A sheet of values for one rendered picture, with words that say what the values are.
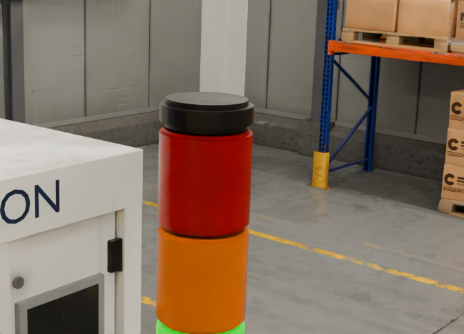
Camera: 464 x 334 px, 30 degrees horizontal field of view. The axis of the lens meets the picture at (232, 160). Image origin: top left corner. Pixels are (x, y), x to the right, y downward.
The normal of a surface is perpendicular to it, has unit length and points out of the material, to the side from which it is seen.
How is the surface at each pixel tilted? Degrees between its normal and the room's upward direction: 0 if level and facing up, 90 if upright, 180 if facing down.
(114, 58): 90
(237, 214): 90
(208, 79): 90
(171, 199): 90
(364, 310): 0
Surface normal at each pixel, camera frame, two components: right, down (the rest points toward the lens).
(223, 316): 0.50, 0.22
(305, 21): -0.63, 0.15
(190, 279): -0.26, 0.21
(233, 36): 0.79, 0.17
